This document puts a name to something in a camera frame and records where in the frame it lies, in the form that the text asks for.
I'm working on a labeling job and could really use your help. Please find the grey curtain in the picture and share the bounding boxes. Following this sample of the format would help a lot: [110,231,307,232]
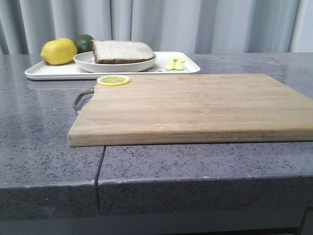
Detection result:
[0,0,313,54]

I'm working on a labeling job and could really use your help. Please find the wooden cutting board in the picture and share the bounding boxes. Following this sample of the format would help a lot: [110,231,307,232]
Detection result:
[68,74,313,147]

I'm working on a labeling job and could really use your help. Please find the white round plate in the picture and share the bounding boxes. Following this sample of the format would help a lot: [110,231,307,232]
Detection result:
[73,51,157,73]

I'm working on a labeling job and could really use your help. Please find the white bear-print tray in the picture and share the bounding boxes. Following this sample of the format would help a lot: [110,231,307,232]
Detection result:
[25,51,201,80]

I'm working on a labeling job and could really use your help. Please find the green lime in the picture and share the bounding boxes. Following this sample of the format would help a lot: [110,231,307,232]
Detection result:
[74,34,93,54]

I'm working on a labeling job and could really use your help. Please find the white bread slice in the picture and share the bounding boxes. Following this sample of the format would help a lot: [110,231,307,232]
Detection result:
[90,40,155,64]

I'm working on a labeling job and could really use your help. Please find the yellow plastic knife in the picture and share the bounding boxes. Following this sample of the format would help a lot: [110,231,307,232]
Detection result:
[174,57,185,71]

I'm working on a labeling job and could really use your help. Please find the lemon slice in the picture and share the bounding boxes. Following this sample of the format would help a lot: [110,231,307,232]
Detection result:
[97,75,130,86]

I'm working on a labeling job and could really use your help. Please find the whole yellow lemon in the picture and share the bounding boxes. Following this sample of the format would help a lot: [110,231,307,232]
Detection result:
[41,38,78,65]

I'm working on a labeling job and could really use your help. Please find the yellow plastic fork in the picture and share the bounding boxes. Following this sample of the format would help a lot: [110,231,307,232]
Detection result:
[165,57,177,71]

